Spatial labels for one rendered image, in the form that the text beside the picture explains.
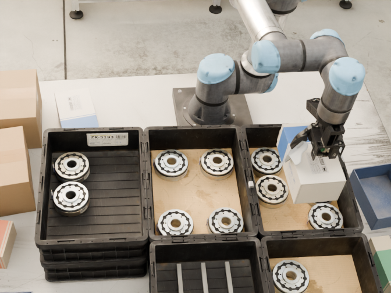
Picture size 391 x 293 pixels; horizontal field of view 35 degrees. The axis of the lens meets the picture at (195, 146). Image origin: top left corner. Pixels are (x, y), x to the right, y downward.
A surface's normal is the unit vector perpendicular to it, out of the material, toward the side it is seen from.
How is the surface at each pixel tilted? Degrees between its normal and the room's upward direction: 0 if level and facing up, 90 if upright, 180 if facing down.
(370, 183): 0
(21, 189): 90
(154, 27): 0
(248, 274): 0
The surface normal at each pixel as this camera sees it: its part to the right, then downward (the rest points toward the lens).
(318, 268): 0.07, -0.62
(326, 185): 0.15, 0.78
